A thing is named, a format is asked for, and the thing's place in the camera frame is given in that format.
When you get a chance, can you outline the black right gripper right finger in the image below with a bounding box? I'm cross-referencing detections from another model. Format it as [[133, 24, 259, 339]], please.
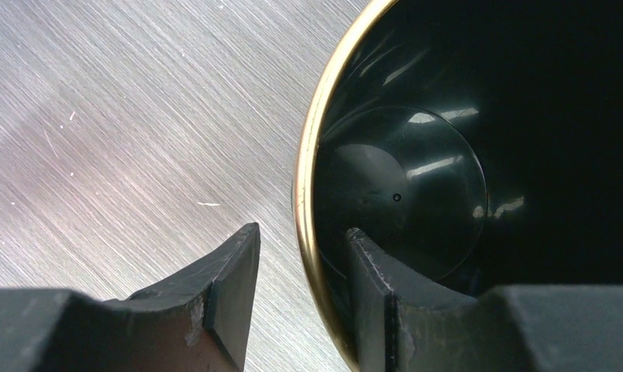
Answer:
[[346, 228, 623, 371]]

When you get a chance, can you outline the dark blue gold-rimmed trash bin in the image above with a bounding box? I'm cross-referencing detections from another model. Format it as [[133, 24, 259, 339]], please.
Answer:
[[291, 1, 623, 371]]

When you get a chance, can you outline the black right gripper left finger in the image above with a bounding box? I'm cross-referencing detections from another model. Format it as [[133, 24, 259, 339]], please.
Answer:
[[0, 223, 260, 371]]

